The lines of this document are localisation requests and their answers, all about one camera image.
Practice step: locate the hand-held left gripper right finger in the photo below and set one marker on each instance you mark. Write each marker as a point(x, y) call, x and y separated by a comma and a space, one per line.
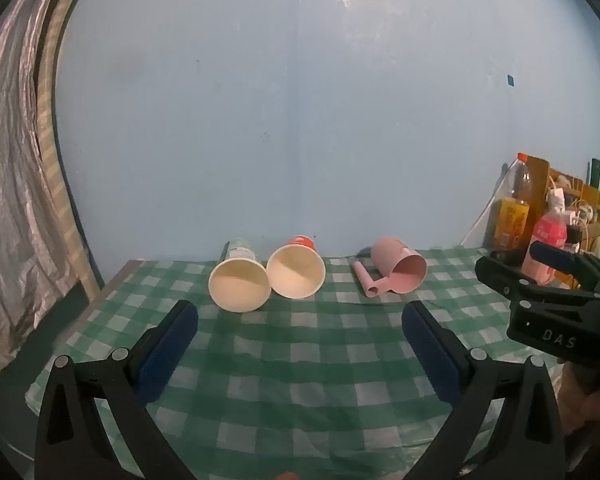
point(432, 357)

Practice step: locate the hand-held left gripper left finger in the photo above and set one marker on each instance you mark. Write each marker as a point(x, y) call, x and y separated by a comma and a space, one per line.
point(167, 355)

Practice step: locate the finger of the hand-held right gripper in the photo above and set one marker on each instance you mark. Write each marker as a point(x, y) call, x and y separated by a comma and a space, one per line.
point(500, 272)
point(555, 255)

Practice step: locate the green print paper cup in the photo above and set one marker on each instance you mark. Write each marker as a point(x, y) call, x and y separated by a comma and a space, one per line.
point(240, 285)

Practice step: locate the red print paper cup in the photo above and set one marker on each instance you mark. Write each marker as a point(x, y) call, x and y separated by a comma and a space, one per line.
point(296, 272)

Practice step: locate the person's right hand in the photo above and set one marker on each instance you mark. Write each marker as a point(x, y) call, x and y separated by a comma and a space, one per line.
point(572, 410)

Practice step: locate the pink drink bottle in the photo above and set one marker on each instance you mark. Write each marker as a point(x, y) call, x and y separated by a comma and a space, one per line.
point(547, 240)

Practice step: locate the orange drink bottle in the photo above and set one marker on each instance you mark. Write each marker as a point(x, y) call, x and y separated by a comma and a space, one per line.
point(512, 215)

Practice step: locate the wooden rack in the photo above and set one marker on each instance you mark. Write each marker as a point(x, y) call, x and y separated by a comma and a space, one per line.
point(587, 200)

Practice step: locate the green checked tablecloth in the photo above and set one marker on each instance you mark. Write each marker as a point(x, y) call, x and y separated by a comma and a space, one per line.
point(300, 360)

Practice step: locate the grey shiny curtain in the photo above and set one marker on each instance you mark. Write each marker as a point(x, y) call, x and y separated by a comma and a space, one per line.
point(10, 200)

